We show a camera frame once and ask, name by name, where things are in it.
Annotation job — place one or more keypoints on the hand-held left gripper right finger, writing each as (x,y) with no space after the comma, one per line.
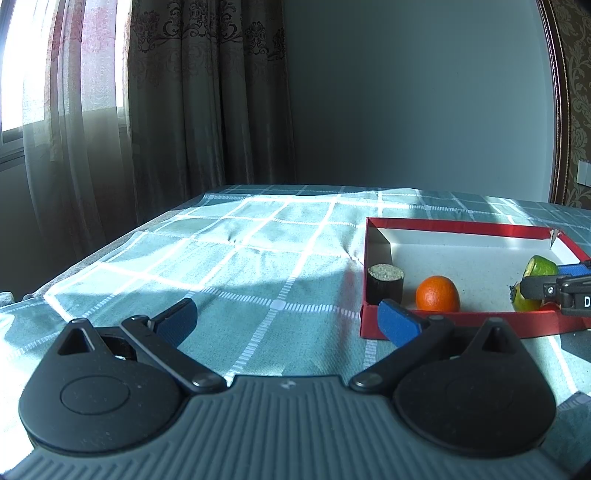
(398,325)

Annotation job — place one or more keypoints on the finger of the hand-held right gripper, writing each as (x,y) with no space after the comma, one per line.
(572,269)
(538,287)

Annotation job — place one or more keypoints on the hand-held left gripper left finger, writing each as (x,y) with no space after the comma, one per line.
(179,314)

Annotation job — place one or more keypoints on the green lime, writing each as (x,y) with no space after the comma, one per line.
(542,267)

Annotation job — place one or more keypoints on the black toy sushi roll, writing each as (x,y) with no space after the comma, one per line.
(385,288)

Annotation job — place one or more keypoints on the red cardboard box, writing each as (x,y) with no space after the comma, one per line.
(438,258)

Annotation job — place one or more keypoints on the orange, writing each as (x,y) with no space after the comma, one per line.
(437,295)

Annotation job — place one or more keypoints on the green checked tablecloth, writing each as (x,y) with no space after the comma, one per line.
(254,258)

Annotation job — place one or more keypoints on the sheer white curtain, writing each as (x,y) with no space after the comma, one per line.
(78,161)

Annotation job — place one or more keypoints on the brown patterned curtain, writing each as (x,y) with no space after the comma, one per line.
(207,101)

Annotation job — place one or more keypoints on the window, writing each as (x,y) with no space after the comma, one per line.
(9,152)

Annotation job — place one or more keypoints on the white wall switch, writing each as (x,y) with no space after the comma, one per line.
(584,171)

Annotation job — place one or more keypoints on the dark wooden wall moulding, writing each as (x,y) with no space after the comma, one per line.
(561,115)

